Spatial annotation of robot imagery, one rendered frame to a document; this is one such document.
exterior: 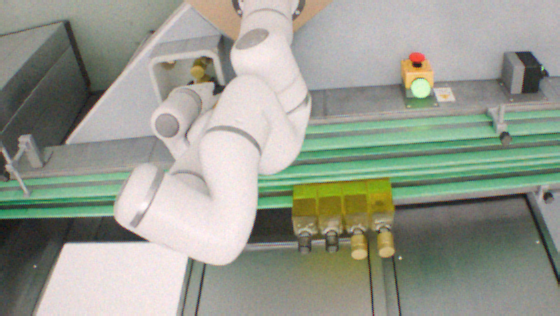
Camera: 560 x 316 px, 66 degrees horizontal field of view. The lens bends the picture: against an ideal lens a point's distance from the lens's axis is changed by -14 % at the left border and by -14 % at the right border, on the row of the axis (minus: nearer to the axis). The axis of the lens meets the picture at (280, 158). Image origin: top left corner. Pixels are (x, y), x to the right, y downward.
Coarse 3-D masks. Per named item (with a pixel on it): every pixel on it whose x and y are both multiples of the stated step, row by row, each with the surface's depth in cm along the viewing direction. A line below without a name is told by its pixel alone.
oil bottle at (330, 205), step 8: (320, 184) 115; (328, 184) 115; (336, 184) 114; (320, 192) 113; (328, 192) 113; (336, 192) 112; (320, 200) 111; (328, 200) 111; (336, 200) 110; (320, 208) 109; (328, 208) 109; (336, 208) 108; (320, 216) 107; (328, 216) 107; (336, 216) 107; (320, 224) 107; (328, 224) 106; (336, 224) 106; (320, 232) 109
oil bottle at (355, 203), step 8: (344, 184) 114; (352, 184) 114; (360, 184) 113; (344, 192) 112; (352, 192) 112; (360, 192) 111; (344, 200) 110; (352, 200) 110; (360, 200) 109; (344, 208) 109; (352, 208) 108; (360, 208) 107; (368, 208) 108; (344, 216) 107; (352, 216) 106; (360, 216) 106; (368, 216) 106; (352, 224) 106; (360, 224) 105; (368, 224) 107
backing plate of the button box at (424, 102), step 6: (402, 90) 118; (402, 96) 116; (426, 96) 115; (432, 96) 114; (408, 102) 114; (414, 102) 113; (420, 102) 113; (426, 102) 113; (432, 102) 113; (408, 108) 112; (414, 108) 112; (420, 108) 111
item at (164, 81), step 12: (156, 60) 110; (168, 60) 110; (180, 60) 118; (192, 60) 118; (216, 60) 110; (156, 72) 114; (168, 72) 120; (180, 72) 120; (216, 72) 112; (156, 84) 114; (168, 84) 121; (180, 84) 122
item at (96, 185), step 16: (512, 160) 110; (528, 160) 109; (544, 160) 108; (80, 176) 128; (96, 176) 127; (112, 176) 126; (320, 176) 115; (336, 176) 114; (352, 176) 114; (368, 176) 113; (384, 176) 113; (0, 192) 128; (16, 192) 127; (48, 192) 125; (64, 192) 124; (80, 192) 123; (96, 192) 122; (112, 192) 121
